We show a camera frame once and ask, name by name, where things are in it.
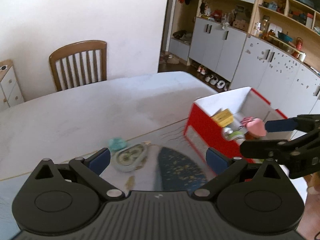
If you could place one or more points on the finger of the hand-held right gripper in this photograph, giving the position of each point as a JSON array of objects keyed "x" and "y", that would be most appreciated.
[
  {"x": 282, "y": 125},
  {"x": 265, "y": 149}
]

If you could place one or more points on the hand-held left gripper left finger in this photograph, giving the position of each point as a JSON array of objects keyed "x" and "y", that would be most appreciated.
[{"x": 100, "y": 159}]

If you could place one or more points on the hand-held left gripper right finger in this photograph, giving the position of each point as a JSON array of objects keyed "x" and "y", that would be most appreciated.
[{"x": 216, "y": 158}]

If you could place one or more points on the pink plastic toy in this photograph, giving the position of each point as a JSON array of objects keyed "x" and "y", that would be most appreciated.
[{"x": 256, "y": 128}]

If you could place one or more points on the clear jar with green lid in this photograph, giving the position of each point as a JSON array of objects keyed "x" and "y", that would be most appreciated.
[{"x": 233, "y": 134}]

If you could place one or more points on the clear plastic tube case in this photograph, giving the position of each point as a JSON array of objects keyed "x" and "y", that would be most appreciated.
[{"x": 130, "y": 156}]

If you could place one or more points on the red cardboard shoe box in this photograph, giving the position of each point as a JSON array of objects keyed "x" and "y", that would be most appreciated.
[{"x": 200, "y": 130}]

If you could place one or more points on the yellow cheese-shaped toy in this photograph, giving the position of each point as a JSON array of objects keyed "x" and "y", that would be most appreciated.
[{"x": 222, "y": 117}]

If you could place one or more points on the teal round toy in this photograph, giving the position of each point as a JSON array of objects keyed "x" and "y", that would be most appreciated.
[{"x": 117, "y": 144}]

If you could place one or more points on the dark blue speckled mat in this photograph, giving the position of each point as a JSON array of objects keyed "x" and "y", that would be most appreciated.
[{"x": 180, "y": 171}]

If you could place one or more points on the curved white sideboard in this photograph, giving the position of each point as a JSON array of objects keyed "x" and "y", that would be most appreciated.
[{"x": 275, "y": 80}]

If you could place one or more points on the white mug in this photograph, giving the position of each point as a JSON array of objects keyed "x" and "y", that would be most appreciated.
[{"x": 302, "y": 57}]

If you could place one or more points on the red kettle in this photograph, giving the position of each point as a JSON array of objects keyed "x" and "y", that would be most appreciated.
[{"x": 299, "y": 44}]

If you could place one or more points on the blue bowl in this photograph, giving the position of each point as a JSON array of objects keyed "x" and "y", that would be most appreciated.
[{"x": 284, "y": 36}]

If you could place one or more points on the pair of pink shoes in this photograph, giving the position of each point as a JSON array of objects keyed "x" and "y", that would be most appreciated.
[{"x": 202, "y": 69}]

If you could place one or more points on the brown wooden chair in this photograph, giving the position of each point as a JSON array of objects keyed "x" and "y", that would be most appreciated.
[{"x": 78, "y": 65}]

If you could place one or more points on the white lower cabinet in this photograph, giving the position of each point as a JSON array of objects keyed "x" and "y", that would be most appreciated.
[{"x": 217, "y": 47}]

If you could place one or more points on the beige slipper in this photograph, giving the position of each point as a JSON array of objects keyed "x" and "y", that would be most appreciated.
[{"x": 173, "y": 60}]

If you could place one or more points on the patterned doormat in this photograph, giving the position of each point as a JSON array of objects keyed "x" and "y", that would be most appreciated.
[{"x": 165, "y": 58}]

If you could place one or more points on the small white side cabinet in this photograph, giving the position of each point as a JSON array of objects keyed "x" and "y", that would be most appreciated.
[{"x": 10, "y": 87}]

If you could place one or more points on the wooden open shelf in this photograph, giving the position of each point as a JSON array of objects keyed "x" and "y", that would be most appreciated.
[{"x": 287, "y": 7}]

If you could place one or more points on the dark bag on bench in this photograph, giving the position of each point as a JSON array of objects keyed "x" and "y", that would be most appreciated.
[{"x": 180, "y": 34}]

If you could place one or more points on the white sunglasses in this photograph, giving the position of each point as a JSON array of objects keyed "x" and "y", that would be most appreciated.
[{"x": 3, "y": 68}]

